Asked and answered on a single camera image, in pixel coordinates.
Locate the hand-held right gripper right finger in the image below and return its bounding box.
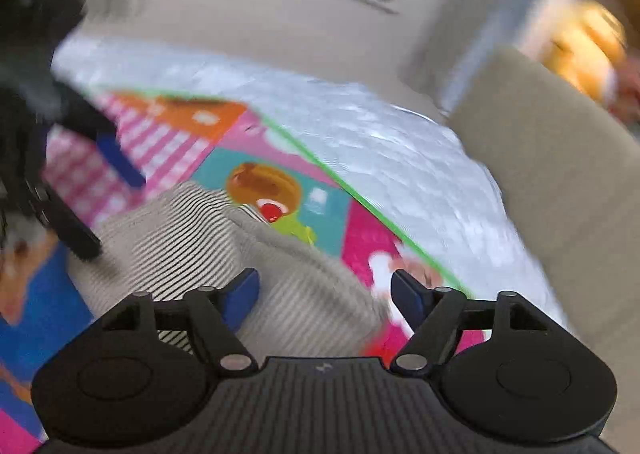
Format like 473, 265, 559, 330
390, 269, 551, 378

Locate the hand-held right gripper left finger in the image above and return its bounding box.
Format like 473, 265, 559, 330
97, 268, 262, 378

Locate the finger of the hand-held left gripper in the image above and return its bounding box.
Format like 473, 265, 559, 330
20, 173, 105, 263
52, 92, 148, 191

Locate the striped long-sleeve shirt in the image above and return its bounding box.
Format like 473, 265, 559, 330
67, 181, 390, 361

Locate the colourful cartoon play mat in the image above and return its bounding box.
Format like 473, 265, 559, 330
0, 88, 477, 454

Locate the white quilted bed sheet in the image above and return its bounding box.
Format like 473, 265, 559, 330
50, 31, 573, 335

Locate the beige padded headboard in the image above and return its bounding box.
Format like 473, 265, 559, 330
447, 44, 640, 454

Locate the grey curtain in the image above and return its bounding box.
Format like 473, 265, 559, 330
407, 0, 540, 115

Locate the yellow plush toy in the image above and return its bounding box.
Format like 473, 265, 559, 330
542, 0, 632, 100

